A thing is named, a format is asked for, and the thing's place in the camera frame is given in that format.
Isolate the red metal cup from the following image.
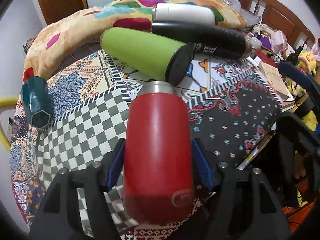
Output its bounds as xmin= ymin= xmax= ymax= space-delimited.
xmin=123 ymin=81 xmax=194 ymax=225

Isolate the dark teal hexagonal cup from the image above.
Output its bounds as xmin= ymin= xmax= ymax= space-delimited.
xmin=21 ymin=76 xmax=53 ymax=129

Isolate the yellow plush toy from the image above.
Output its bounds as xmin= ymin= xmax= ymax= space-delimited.
xmin=297 ymin=51 xmax=319 ymax=75

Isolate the brown cardboard notebook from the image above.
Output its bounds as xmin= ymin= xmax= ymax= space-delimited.
xmin=259 ymin=62 xmax=295 ymax=112

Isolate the wooden bed headboard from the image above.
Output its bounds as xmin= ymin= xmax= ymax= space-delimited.
xmin=238 ymin=0 xmax=319 ymax=48

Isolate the grey pillow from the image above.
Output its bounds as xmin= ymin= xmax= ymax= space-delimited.
xmin=222 ymin=0 xmax=262 ymax=28

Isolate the patchwork patterned tablecloth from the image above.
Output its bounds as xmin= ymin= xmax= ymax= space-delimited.
xmin=10 ymin=50 xmax=281 ymax=226

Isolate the black thermos bottle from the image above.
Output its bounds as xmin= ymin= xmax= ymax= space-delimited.
xmin=152 ymin=21 xmax=252 ymax=59

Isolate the yellow padded tube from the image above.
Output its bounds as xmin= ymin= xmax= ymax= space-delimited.
xmin=1 ymin=98 xmax=18 ymax=152

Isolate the green thermos bottle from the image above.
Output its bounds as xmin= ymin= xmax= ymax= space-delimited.
xmin=100 ymin=27 xmax=194 ymax=86

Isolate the white thermos bottle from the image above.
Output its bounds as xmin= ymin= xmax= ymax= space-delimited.
xmin=152 ymin=3 xmax=215 ymax=25

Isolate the colourful patterned blanket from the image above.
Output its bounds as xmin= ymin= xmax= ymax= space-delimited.
xmin=22 ymin=0 xmax=247 ymax=81

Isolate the pile of clothes by wall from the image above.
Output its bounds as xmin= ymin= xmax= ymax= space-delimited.
xmin=23 ymin=37 xmax=36 ymax=55

